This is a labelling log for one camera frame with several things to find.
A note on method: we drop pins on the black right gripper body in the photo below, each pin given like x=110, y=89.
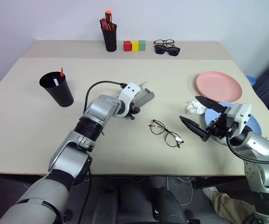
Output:
x=219, y=129

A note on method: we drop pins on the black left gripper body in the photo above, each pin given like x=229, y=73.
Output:
x=131, y=111

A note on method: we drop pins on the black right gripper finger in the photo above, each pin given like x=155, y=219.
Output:
x=210, y=103
x=193, y=127

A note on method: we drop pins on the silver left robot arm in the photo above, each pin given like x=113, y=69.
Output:
x=97, y=110

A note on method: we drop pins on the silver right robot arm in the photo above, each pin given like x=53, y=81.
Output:
x=260, y=142

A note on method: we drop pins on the tortoiseshell round glasses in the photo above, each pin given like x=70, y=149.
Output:
x=164, y=133

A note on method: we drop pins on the wide black cup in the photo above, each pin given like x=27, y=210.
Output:
x=61, y=94

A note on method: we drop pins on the black-framed clear glasses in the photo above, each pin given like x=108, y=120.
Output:
x=159, y=42

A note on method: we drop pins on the crumpled white tissue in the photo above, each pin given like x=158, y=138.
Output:
x=194, y=107

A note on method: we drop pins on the pink plate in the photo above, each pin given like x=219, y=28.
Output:
x=218, y=86

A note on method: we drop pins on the light blue plate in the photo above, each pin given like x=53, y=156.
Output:
x=254, y=123

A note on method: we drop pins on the blue round object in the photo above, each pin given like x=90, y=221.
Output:
x=251, y=80

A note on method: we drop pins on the white shoe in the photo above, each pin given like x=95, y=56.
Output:
x=210, y=192

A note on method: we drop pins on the black sunglasses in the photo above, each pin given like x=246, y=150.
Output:
x=173, y=51

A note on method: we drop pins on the yellow wooden block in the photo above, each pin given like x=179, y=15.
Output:
x=135, y=46

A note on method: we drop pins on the red wooden block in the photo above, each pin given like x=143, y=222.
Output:
x=127, y=46

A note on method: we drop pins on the green wooden block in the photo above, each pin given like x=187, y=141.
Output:
x=142, y=45

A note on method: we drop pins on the tall black pen holder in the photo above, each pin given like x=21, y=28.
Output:
x=110, y=39

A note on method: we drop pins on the khaki trouser leg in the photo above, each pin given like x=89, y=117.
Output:
x=232, y=207

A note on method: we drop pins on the red-capped marker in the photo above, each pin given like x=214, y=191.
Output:
x=61, y=72

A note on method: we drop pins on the white-bodied marker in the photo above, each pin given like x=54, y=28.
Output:
x=56, y=81

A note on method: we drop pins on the dark rounded shape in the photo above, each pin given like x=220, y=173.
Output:
x=168, y=207

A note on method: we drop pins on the orange-tipped black red tool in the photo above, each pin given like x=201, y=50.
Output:
x=108, y=16

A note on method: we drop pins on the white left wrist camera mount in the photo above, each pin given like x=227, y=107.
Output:
x=129, y=92

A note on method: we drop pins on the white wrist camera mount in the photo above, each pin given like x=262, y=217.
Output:
x=129, y=92
x=240, y=114

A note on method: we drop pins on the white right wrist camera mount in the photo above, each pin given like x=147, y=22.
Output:
x=240, y=114

